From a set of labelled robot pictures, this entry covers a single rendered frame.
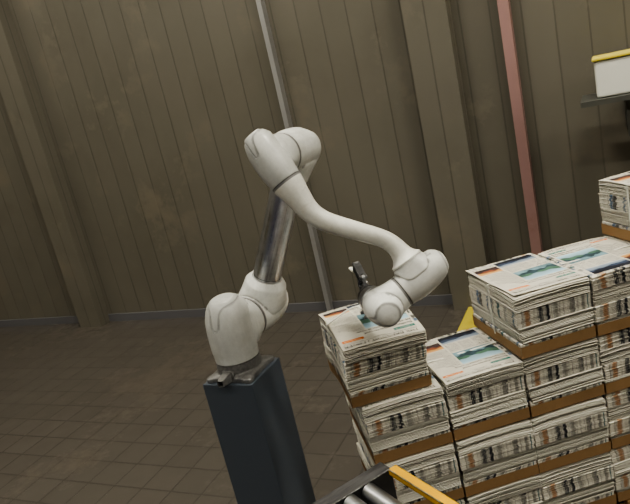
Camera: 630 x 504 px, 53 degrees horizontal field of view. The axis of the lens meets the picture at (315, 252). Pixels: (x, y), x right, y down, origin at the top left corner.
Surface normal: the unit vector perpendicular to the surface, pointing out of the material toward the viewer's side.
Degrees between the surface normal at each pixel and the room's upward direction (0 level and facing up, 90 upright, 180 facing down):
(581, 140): 90
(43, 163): 90
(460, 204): 90
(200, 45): 90
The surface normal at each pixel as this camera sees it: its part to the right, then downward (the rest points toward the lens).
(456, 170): -0.40, 0.32
